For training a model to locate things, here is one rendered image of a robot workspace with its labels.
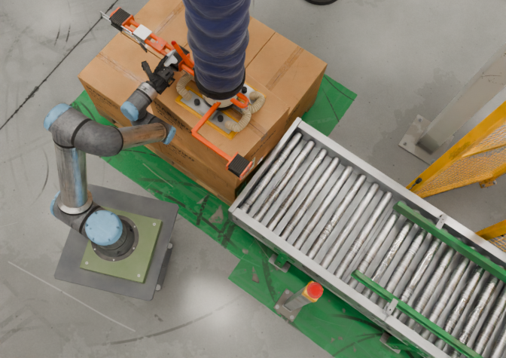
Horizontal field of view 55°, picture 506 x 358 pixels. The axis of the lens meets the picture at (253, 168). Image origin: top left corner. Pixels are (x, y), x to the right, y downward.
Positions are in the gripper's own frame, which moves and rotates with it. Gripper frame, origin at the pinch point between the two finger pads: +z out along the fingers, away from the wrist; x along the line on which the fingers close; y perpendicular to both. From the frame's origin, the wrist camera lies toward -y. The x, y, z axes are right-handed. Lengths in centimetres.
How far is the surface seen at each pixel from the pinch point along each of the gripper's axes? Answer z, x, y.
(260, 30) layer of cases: 75, -65, 2
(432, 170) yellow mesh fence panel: 40, -36, 134
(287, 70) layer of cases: 61, -66, 32
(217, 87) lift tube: -10.0, 18.7, 33.3
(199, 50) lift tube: -11, 44, 27
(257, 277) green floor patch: -48, -120, 88
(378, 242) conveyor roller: 0, -65, 133
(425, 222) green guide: 21, -56, 148
